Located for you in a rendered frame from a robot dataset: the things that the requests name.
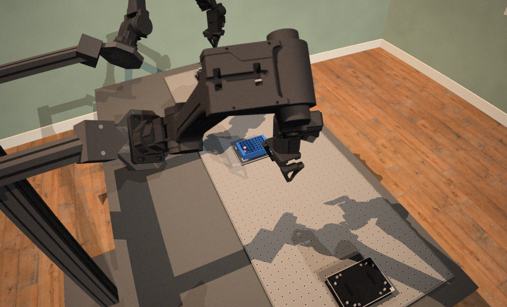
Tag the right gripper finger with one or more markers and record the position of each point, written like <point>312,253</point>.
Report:
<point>300,167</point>
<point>267,150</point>

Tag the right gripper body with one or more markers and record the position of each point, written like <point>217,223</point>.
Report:
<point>279,147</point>

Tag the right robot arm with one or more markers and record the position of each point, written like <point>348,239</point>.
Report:
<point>226,88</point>

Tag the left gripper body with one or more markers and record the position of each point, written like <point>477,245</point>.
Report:
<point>213,30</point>

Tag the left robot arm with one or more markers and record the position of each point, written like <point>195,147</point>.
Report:
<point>132,28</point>

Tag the blue grid tube rack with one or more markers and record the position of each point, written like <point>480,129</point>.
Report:
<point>254,147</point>

